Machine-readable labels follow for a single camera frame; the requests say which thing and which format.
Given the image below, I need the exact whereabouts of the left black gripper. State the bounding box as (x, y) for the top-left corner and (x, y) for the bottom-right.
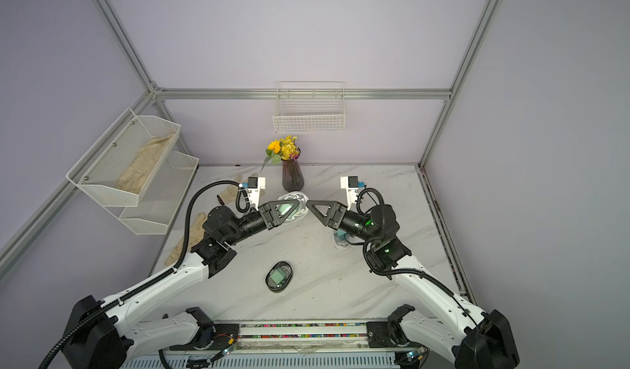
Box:
(225, 200), (298, 248)

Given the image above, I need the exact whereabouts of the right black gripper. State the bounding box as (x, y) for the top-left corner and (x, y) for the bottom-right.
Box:
(311, 200), (382, 246)

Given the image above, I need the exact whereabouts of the clear round case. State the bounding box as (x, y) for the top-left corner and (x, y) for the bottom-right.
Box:
(333, 229), (351, 251)
(278, 191), (309, 224)

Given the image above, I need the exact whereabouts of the green charger plug front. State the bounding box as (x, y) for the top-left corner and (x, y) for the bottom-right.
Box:
(269, 267), (290, 290)

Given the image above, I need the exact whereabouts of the green charger plug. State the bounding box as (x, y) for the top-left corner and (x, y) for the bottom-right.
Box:
(269, 267), (290, 290)
(277, 203), (295, 217)

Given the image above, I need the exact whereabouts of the teal charger plug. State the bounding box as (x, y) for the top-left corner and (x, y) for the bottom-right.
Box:
(334, 230), (347, 246)

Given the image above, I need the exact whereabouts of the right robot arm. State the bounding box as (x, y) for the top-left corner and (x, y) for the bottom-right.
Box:
(307, 189), (520, 368)

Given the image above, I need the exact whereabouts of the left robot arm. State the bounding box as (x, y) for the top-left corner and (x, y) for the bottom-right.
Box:
(40, 181), (300, 368)

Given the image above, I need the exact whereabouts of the dark ribbed vase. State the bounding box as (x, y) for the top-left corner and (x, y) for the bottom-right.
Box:
(282, 159), (305, 193)

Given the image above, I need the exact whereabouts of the white fabric glove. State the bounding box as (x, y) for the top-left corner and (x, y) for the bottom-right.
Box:
(217, 173), (259, 205)

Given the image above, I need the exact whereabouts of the yellow flower bouquet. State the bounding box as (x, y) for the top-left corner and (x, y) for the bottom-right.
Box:
(261, 135), (301, 170)

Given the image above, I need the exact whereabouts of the beige leather glove table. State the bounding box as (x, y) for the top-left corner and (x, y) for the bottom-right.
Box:
(163, 212), (208, 267)

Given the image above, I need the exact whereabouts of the lower white mesh basket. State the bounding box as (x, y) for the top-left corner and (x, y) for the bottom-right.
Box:
(118, 151), (199, 235)

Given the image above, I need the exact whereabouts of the white mesh basket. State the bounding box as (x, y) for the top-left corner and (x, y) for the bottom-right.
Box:
(66, 108), (180, 207)
(118, 151), (199, 235)

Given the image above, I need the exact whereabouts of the beige glove in basket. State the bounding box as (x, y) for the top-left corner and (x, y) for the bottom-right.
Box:
(115, 134), (173, 194)

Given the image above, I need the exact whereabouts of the upper white mesh basket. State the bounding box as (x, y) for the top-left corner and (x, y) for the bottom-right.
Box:
(66, 108), (180, 207)

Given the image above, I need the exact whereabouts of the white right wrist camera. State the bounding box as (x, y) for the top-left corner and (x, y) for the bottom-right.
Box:
(340, 175), (365, 209)

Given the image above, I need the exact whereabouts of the white wire wall basket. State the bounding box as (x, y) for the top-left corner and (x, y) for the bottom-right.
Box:
(272, 81), (346, 134)

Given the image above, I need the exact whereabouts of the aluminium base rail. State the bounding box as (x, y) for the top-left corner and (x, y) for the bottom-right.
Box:
(95, 315), (505, 356)

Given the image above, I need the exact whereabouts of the aluminium cage frame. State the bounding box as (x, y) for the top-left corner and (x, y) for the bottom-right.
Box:
(1, 0), (503, 282)

